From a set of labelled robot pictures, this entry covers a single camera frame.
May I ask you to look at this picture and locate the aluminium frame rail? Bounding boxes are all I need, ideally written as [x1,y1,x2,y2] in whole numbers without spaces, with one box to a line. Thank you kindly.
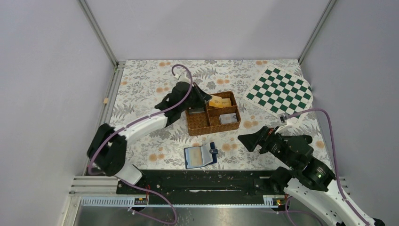
[69,61,146,207]

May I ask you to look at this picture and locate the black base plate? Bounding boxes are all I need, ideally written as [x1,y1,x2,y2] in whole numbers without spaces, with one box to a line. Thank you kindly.
[104,169,288,207]

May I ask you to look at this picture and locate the floral table mat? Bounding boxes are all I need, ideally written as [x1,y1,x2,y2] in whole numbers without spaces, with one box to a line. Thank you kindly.
[97,59,332,171]

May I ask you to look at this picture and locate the purple cable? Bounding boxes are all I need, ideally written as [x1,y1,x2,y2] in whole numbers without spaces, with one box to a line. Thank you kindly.
[279,108,372,226]
[87,64,194,226]

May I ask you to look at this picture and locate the grey card stack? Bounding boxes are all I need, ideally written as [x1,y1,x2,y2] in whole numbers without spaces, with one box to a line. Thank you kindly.
[219,113,239,124]

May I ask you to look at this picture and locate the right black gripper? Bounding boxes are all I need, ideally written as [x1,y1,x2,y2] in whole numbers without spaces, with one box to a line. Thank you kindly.
[237,125,297,169]

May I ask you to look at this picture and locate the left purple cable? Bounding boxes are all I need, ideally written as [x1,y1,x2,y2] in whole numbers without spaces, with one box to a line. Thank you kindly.
[87,64,194,226]

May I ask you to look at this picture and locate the woven wicker divided basket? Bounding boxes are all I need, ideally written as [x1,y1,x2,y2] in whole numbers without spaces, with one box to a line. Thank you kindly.
[185,91,241,136]

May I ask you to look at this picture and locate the green white chessboard mat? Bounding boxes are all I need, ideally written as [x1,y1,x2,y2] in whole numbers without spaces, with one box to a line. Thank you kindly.
[243,65,313,116]

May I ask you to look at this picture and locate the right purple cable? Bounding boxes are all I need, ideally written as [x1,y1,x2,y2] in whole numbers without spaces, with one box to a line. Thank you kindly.
[279,108,372,226]

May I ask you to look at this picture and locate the blue leather card holder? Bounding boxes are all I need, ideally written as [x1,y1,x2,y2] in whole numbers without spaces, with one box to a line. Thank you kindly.
[184,142,218,169]

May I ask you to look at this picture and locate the tan card box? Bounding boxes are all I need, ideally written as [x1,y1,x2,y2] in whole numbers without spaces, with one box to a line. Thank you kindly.
[215,98,232,108]

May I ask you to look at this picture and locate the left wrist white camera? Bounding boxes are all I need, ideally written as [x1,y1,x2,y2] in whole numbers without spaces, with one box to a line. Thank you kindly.
[174,74,191,84]

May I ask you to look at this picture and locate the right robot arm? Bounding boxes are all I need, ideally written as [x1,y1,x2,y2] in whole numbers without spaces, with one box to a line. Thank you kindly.
[238,126,384,226]

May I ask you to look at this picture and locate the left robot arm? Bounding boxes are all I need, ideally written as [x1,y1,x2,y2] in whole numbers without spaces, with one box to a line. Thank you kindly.
[87,81,212,194]

